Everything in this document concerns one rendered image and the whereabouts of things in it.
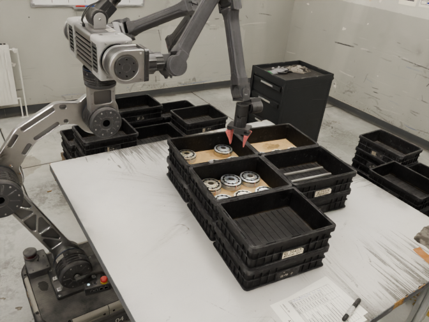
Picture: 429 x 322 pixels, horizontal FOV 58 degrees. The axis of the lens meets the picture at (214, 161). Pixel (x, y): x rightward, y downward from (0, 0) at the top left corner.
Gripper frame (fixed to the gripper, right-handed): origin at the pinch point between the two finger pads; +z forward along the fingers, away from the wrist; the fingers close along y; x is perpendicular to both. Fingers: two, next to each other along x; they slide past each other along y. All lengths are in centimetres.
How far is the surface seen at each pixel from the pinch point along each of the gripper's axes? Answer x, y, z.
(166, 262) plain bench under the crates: 48, 11, 37
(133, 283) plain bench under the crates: 64, 17, 37
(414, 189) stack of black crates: -109, -103, 56
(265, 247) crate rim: 47, -28, 14
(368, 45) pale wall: -371, -54, 13
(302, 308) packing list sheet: 48, -46, 37
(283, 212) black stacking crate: 9.3, -28.0, 23.4
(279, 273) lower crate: 39, -34, 31
